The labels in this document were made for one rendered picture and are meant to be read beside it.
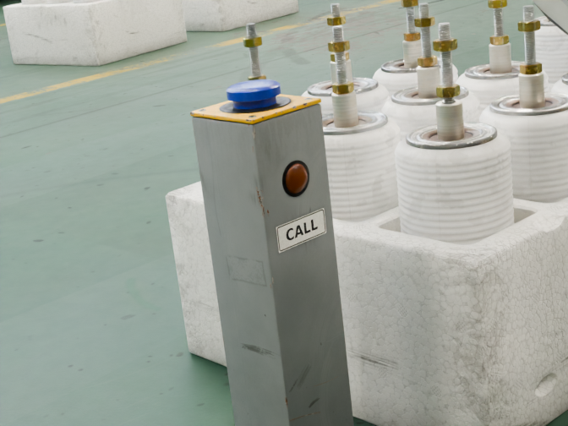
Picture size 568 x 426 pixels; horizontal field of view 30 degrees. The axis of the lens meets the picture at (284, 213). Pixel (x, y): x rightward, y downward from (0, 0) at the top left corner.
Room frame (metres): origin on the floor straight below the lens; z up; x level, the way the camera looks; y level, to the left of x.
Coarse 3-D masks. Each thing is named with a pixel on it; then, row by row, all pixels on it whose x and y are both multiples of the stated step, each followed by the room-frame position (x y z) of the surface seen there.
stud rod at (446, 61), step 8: (440, 24) 0.85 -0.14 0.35; (448, 24) 0.85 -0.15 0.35; (440, 32) 0.85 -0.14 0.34; (448, 32) 0.85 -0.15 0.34; (440, 40) 0.85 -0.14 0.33; (448, 56) 0.85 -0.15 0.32; (440, 64) 0.85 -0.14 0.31; (448, 64) 0.85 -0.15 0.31; (448, 72) 0.85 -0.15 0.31; (448, 80) 0.85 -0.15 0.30
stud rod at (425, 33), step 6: (420, 6) 1.02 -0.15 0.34; (426, 6) 1.02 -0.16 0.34; (420, 12) 1.02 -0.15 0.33; (426, 12) 1.02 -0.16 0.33; (426, 30) 1.02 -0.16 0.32; (426, 36) 1.02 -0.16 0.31; (426, 42) 1.02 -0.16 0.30; (426, 48) 1.02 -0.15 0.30; (426, 54) 1.02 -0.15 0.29; (432, 66) 1.02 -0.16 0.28
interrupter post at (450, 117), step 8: (440, 104) 0.85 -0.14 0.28; (448, 104) 0.85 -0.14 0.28; (456, 104) 0.84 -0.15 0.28; (440, 112) 0.85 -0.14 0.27; (448, 112) 0.84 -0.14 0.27; (456, 112) 0.84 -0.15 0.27; (440, 120) 0.85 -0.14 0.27; (448, 120) 0.84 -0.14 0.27; (456, 120) 0.84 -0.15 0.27; (440, 128) 0.85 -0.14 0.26; (448, 128) 0.84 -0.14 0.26; (456, 128) 0.84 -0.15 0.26; (440, 136) 0.85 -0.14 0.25; (448, 136) 0.84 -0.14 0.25; (456, 136) 0.84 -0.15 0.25; (464, 136) 0.85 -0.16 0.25
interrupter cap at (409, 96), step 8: (408, 88) 1.05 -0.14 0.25; (416, 88) 1.05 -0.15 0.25; (464, 88) 1.02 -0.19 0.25; (392, 96) 1.02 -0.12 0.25; (400, 96) 1.02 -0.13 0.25; (408, 96) 1.02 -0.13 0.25; (416, 96) 1.03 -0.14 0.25; (456, 96) 0.99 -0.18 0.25; (464, 96) 1.00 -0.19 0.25; (400, 104) 1.00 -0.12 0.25; (408, 104) 0.99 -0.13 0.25; (416, 104) 0.99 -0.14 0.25; (424, 104) 0.98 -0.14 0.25; (432, 104) 0.98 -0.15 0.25
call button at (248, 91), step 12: (240, 84) 0.78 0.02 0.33; (252, 84) 0.77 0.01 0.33; (264, 84) 0.77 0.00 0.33; (276, 84) 0.77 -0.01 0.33; (228, 96) 0.76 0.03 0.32; (240, 96) 0.76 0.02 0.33; (252, 96) 0.75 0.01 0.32; (264, 96) 0.75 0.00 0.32; (240, 108) 0.76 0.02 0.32; (252, 108) 0.76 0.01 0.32
